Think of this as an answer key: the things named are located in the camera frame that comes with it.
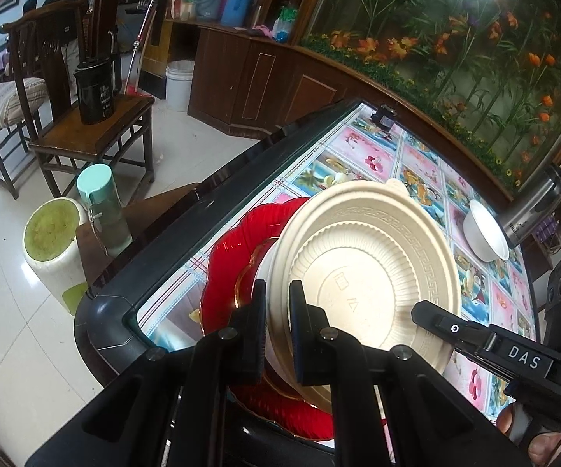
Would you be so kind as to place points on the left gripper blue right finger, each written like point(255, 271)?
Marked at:
point(389, 408)

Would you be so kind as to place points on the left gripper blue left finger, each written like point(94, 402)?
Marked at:
point(167, 408)

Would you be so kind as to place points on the white foam bowl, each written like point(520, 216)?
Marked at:
point(483, 234)

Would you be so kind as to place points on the red glass plate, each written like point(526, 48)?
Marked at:
point(233, 262)

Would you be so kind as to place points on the beige plastic bowl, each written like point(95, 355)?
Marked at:
point(365, 253)

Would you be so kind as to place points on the purple bottles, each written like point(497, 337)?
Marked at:
point(547, 234)

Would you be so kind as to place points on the stainless steel thermos jug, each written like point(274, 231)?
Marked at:
point(531, 206)

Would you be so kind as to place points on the mint lid glass bottle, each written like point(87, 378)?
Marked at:
point(98, 193)

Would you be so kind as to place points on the colourful patterned tablecloth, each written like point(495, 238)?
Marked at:
point(349, 147)

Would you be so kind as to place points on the small dark jar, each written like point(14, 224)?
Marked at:
point(384, 117)

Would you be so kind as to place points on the flower mural glass panel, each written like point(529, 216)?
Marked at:
point(488, 71)

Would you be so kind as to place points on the cushioned wooden stool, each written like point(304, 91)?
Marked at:
point(15, 154)

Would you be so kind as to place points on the white plastic bucket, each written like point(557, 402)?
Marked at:
point(178, 84)

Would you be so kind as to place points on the black cylindrical container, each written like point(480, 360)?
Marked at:
point(94, 90)

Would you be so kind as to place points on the wooden chair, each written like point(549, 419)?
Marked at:
point(66, 146)

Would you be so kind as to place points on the green white bottle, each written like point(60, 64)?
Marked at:
point(283, 25)

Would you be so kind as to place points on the grey blue thermos flask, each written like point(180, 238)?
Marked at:
point(207, 10)

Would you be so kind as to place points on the standing person dark clothes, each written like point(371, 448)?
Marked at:
point(65, 32)

